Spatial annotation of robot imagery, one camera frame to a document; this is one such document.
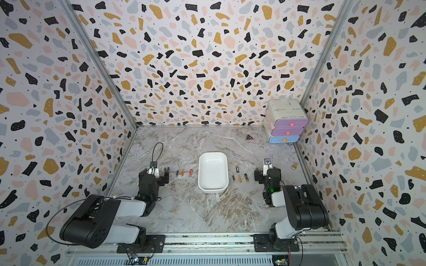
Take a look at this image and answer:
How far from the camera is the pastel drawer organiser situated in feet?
3.26

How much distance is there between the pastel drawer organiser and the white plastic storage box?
359mm

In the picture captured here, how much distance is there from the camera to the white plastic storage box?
0.90m
